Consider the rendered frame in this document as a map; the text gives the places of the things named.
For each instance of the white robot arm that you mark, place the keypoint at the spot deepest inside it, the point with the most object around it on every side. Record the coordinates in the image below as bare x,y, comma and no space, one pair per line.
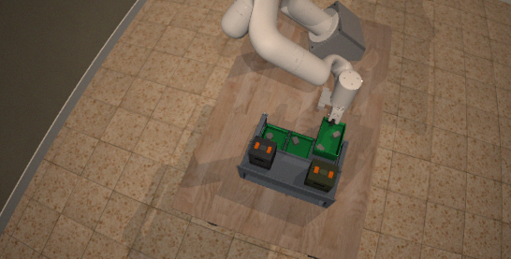
278,50

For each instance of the green open-front bin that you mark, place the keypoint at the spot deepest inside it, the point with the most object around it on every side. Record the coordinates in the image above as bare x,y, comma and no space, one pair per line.
279,135
325,138
302,148

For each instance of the black tool case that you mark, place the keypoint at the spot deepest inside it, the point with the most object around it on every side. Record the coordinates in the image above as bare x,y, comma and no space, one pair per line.
262,150

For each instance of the dark olive tool case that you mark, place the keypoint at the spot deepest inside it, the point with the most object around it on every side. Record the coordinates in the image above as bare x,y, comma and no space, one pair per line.
322,175

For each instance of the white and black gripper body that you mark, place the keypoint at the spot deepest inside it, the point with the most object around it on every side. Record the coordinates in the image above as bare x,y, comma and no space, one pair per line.
336,114

